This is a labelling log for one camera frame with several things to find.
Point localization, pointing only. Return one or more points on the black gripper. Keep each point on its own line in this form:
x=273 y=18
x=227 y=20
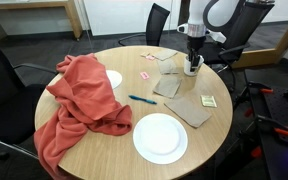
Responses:
x=196 y=42

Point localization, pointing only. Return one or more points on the white printed ceramic cup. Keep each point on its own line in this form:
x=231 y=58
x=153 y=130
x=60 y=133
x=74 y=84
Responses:
x=191 y=68

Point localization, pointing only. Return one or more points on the blue marker pen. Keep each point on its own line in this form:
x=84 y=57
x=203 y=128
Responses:
x=140 y=98

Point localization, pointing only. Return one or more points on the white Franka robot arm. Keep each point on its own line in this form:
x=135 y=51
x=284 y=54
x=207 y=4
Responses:
x=195 y=13

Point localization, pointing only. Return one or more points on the pink sachet near cup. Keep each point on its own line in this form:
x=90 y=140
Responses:
x=144 y=75

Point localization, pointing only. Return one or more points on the pink sticky note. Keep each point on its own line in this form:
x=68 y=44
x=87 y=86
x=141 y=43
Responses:
x=150 y=57

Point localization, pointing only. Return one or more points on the black mesh office chair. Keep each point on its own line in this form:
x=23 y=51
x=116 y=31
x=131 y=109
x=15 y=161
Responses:
x=0 y=100
x=157 y=23
x=250 y=20

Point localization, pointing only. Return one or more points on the small white plate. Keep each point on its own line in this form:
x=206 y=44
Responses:
x=115 y=79

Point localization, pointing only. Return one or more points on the large white plate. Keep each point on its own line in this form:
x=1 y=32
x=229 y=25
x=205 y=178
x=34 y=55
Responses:
x=160 y=138

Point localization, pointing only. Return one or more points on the orange fleece blanket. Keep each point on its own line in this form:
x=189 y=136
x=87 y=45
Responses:
x=84 y=93

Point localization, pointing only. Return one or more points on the light wooden desk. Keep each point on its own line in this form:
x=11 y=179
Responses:
x=72 y=20

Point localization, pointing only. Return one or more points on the wooden door frame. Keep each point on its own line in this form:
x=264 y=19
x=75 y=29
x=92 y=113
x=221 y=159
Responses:
x=270 y=55

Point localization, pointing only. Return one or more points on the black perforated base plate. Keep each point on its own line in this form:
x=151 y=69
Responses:
x=280 y=110

